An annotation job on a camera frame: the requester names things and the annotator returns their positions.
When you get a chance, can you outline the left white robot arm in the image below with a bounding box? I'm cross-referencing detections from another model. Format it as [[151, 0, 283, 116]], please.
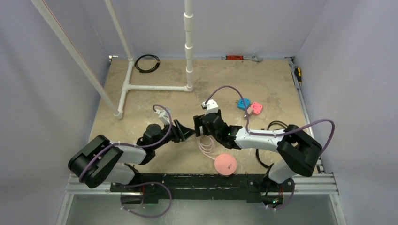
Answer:
[[68, 120, 195, 192]]

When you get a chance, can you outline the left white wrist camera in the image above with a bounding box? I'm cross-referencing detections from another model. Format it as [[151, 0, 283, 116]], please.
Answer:
[[154, 108, 171, 125]]

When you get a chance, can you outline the black cable bundle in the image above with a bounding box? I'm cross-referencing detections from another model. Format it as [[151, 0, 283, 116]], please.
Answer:
[[255, 120, 288, 169]]

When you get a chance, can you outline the pink plug adapter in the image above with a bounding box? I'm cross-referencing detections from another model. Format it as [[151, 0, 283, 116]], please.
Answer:
[[250, 102, 263, 115]]

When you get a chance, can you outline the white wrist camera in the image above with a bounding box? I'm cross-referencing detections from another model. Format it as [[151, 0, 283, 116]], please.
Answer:
[[154, 108, 171, 125], [201, 99, 219, 115]]

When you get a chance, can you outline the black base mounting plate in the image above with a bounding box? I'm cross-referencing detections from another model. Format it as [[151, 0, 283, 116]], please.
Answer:
[[110, 173, 294, 204]]

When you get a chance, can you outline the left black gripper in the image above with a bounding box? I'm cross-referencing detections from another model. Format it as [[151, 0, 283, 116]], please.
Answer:
[[152, 119, 195, 150]]

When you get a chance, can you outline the dusty pink plug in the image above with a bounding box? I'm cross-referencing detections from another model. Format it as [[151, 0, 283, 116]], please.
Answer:
[[244, 106, 253, 118]]

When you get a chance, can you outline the yellow handled screwdriver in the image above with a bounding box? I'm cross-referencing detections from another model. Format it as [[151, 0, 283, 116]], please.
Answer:
[[294, 67, 302, 84]]

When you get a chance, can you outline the white PVC pipe frame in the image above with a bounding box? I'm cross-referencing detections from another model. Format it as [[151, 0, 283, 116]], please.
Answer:
[[32, 0, 193, 120]]

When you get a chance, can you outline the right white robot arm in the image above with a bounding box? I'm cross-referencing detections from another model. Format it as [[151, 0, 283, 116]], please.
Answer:
[[193, 112, 322, 191]]

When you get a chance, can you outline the black coiled cable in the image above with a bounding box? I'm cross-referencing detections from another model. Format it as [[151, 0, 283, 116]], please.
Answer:
[[134, 54, 161, 74]]

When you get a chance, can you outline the blue plug adapter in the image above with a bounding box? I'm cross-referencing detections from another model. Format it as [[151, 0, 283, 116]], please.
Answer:
[[236, 98, 251, 110]]

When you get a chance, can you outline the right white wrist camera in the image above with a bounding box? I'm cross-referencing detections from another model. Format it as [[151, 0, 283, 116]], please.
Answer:
[[201, 99, 219, 115]]

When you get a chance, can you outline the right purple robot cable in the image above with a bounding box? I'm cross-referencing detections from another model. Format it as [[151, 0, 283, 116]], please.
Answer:
[[203, 85, 336, 211]]

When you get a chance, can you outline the pink round power strip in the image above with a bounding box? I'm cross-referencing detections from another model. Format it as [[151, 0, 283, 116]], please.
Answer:
[[214, 153, 237, 176]]

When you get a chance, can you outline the aluminium extrusion rail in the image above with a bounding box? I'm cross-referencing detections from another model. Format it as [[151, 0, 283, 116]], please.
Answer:
[[64, 173, 339, 195]]

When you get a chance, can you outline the red adjustable wrench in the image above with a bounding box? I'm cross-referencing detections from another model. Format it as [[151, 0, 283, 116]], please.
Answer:
[[221, 55, 262, 62]]

